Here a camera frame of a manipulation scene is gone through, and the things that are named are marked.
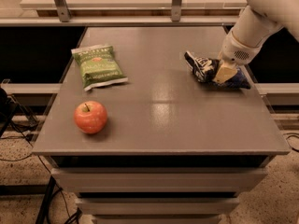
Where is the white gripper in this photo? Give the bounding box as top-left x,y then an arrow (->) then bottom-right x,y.
213,28 -> 262,84

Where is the black floor cables left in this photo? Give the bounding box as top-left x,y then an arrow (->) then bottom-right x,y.
0,93 -> 82,224

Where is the blue chip bag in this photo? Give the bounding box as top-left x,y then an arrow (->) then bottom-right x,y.
184,51 -> 250,90

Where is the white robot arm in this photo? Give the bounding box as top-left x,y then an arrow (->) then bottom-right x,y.
214,0 -> 299,83

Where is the red apple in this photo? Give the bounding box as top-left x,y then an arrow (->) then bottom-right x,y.
74,101 -> 107,134

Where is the metal bracket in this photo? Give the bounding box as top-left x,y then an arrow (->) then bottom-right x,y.
54,0 -> 71,22
171,0 -> 182,21

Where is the green jalapeno chip bag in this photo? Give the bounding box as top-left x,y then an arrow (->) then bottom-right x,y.
71,45 -> 128,91

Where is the metal bracket left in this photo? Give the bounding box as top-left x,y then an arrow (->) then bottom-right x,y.
54,0 -> 71,22

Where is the metal bracket middle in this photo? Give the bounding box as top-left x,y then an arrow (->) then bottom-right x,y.
171,0 -> 182,21

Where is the black cable right floor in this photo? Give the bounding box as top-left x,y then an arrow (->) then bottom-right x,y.
282,132 -> 299,153

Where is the black stand leg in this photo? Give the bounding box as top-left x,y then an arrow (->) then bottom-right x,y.
36,177 -> 56,224

